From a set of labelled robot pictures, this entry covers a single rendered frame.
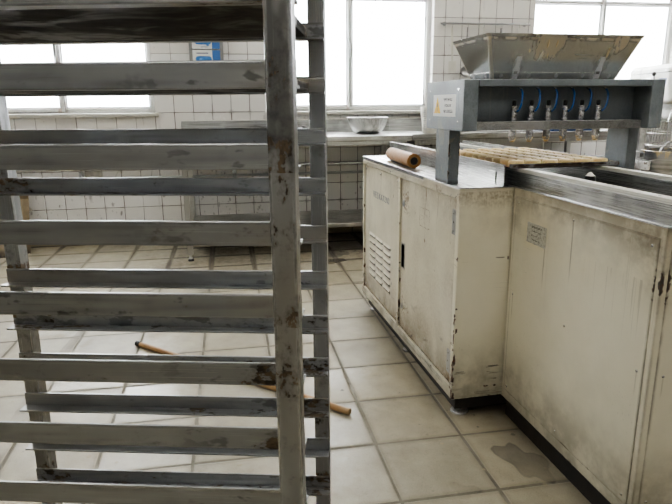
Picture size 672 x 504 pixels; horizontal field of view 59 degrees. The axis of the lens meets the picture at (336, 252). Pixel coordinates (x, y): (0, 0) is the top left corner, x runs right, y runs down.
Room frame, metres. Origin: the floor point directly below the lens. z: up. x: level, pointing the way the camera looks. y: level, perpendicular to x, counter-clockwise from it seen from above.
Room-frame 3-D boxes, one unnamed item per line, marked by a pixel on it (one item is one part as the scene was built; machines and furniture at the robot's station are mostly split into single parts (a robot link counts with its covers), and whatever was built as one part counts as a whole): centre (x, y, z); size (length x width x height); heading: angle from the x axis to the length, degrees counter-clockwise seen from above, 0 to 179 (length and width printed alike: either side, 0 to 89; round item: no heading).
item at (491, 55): (2.14, -0.72, 1.25); 0.56 x 0.29 x 0.14; 102
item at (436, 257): (2.60, -0.63, 0.42); 1.28 x 0.72 x 0.84; 12
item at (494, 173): (2.56, -0.42, 0.88); 1.28 x 0.01 x 0.07; 12
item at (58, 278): (1.10, 0.34, 0.78); 0.64 x 0.03 x 0.03; 87
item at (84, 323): (1.10, 0.34, 0.69); 0.64 x 0.03 x 0.03; 87
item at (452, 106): (2.14, -0.72, 1.01); 0.72 x 0.33 x 0.34; 102
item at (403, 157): (2.73, -0.31, 0.87); 0.40 x 0.06 x 0.06; 8
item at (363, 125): (4.76, -0.26, 0.94); 0.33 x 0.33 x 0.12
